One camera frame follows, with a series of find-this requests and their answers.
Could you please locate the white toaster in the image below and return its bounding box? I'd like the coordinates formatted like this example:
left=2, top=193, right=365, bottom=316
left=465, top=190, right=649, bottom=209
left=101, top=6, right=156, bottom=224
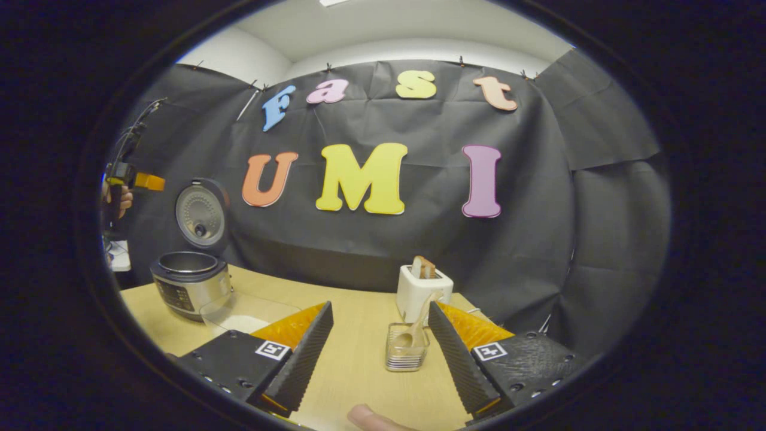
left=396, top=265, right=454, bottom=327

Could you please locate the black backdrop cloth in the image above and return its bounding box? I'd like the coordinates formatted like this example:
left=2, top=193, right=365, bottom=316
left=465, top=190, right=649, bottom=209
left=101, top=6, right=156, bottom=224
left=102, top=48, right=671, bottom=360

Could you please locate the clear wire chopstick holder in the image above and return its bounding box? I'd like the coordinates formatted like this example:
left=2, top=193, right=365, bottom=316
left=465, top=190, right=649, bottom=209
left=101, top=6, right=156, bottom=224
left=385, top=322, right=430, bottom=373

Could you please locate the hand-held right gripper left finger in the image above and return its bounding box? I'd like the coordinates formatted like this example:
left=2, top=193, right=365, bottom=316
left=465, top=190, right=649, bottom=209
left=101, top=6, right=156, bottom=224
left=177, top=301, right=335, bottom=418

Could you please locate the white rice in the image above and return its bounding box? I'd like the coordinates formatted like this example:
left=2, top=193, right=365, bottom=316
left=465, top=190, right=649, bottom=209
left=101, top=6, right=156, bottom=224
left=224, top=314, right=270, bottom=334

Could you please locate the clear plastic rice box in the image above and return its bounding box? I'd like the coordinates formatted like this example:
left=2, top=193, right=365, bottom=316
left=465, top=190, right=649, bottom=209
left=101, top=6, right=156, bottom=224
left=200, top=292, right=303, bottom=336

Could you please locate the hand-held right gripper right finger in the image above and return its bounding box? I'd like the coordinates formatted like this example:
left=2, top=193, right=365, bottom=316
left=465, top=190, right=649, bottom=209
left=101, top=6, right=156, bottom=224
left=428, top=301, right=590, bottom=421

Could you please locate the silver black rice cooker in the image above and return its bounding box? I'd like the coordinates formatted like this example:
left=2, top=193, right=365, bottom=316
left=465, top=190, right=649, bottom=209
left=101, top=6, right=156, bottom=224
left=150, top=178, right=234, bottom=322

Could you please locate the white side table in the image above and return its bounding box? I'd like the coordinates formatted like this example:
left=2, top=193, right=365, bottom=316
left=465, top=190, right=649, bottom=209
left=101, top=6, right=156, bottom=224
left=107, top=239, right=132, bottom=273

